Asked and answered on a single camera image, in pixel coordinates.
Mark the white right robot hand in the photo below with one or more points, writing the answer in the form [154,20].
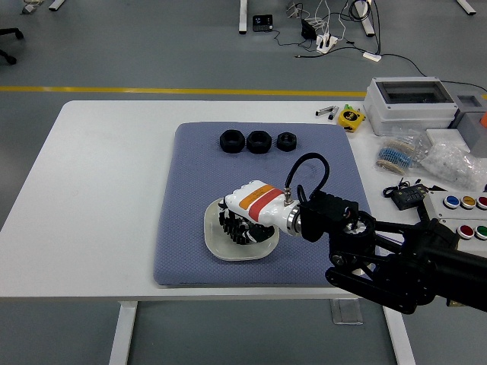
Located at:
[258,205]

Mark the large black gear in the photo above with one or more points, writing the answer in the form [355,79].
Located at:
[233,232]

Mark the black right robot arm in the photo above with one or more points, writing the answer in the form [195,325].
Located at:
[327,214]

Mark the large black hex nut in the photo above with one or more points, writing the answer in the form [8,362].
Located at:
[258,141]
[232,141]

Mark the small black hex nut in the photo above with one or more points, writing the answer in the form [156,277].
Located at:
[286,141]

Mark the white box with coloured buttons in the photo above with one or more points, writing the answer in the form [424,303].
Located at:
[437,207]

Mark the white flat box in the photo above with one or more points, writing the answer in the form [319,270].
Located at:
[445,137]

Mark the small grey box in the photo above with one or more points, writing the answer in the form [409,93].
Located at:
[472,121]

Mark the white square dish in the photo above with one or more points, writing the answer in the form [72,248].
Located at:
[217,243]

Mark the blue-grey quilted mat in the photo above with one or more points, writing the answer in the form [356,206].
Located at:
[190,190]

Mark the black silver marker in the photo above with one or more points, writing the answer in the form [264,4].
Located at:
[333,113]
[322,112]

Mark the yellow tape measure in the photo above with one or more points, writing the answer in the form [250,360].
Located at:
[350,118]

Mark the green small clip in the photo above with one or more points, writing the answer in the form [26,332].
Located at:
[347,107]

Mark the clear plastic holder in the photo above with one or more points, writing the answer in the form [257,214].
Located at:
[346,311]

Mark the reel of blue resistors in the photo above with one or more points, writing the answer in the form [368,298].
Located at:
[395,156]

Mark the black display module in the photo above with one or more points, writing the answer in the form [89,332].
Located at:
[409,197]

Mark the clear plastic bag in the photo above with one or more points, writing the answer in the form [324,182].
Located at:
[403,133]

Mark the white power strip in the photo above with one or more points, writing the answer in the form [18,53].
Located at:
[326,42]

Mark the black device with screen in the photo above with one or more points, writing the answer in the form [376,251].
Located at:
[262,23]

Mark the black power adapter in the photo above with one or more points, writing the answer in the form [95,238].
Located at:
[308,29]

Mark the white adapter block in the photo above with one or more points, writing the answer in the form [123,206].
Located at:
[372,56]

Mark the white background table leg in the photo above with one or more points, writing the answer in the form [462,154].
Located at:
[57,4]
[242,17]
[466,6]
[367,21]

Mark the bag of white parts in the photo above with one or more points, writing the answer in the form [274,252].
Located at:
[449,161]

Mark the dark terminal strip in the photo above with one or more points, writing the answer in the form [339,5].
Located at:
[456,304]

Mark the orange object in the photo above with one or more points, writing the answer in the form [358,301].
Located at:
[484,121]

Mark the black office chair base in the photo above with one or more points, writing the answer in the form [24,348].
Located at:
[9,34]

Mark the grey enclosure with clear lid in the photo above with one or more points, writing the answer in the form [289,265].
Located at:
[380,110]

